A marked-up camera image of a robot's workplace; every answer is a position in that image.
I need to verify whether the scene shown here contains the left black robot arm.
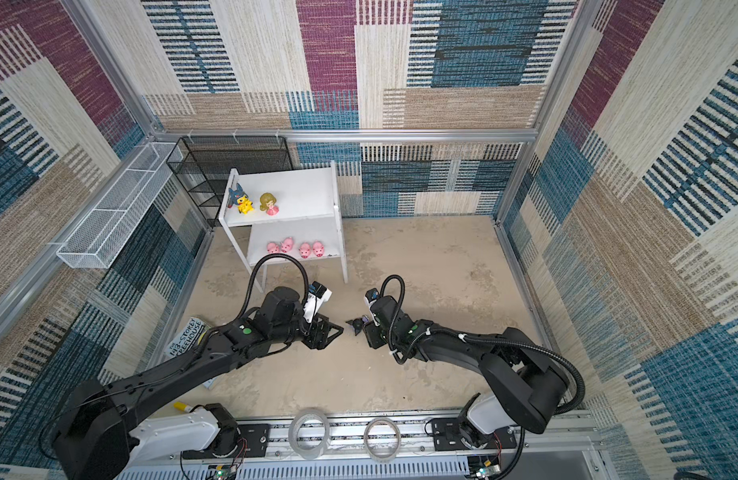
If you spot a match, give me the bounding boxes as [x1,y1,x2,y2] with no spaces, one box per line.
[39,287,344,479]

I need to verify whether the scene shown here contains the olive green figure toy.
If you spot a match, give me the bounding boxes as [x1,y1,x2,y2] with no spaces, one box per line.
[260,192,279,216]

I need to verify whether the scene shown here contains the clear tape roll left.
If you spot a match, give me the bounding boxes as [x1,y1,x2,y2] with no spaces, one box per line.
[288,408,331,461]

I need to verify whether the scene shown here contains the clear tape roll right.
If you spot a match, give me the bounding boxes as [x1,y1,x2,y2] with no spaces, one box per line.
[362,417,402,464]

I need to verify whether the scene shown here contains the yellow white marker pen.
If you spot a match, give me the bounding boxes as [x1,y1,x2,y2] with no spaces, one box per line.
[173,401,193,413]

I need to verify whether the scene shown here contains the white wire mesh basket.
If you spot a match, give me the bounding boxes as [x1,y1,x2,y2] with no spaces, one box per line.
[57,142,174,269]

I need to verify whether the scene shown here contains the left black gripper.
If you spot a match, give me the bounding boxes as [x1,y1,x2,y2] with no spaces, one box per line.
[270,308,344,349]

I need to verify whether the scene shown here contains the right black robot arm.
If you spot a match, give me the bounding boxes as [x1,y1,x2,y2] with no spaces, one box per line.
[364,274,586,434]

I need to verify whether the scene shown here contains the black wire mesh rack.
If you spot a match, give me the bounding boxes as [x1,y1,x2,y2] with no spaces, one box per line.
[167,136,294,227]

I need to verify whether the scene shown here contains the colourful children's book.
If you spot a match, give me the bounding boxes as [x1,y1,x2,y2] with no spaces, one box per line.
[164,317,209,359]

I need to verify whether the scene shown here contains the black purple bat toy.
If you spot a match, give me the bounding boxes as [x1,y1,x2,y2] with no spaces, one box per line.
[347,316,372,336]

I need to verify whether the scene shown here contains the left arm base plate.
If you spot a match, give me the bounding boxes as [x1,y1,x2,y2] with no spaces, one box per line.
[182,423,271,461]

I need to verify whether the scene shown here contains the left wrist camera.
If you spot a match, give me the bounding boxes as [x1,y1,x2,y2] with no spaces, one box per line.
[304,281,332,323]

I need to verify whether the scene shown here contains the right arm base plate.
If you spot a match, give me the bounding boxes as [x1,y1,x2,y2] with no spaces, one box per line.
[424,417,518,451]

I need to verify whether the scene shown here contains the white two-tier shelf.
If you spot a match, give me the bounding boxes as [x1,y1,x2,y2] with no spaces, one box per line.
[218,162,348,280]

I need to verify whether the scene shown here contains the yellow blue pokemon toy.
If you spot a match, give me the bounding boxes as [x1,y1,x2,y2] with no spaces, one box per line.
[227,183,254,215]

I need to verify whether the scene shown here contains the clear tape roll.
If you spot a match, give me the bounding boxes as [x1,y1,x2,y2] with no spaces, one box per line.
[362,417,402,464]
[288,408,331,461]

